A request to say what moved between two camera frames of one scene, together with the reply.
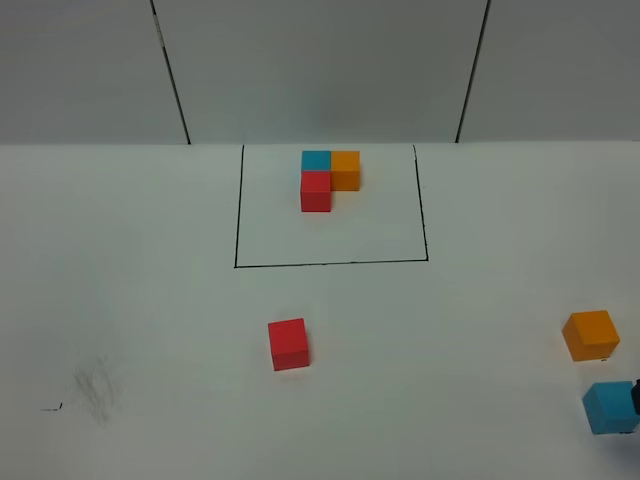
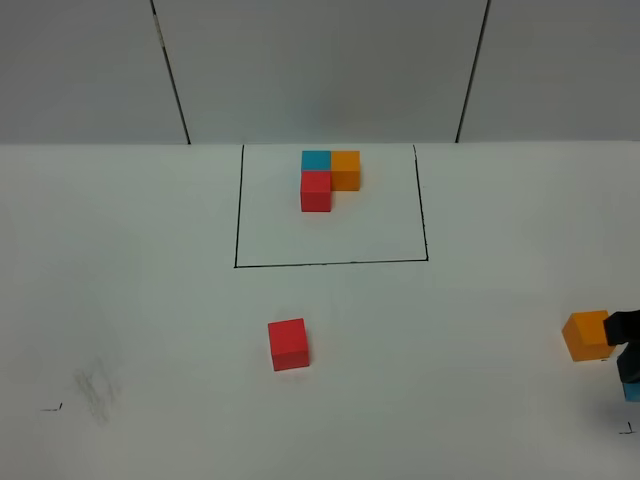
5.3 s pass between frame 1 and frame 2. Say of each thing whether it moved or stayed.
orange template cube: stayed
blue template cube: stayed
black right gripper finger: moved
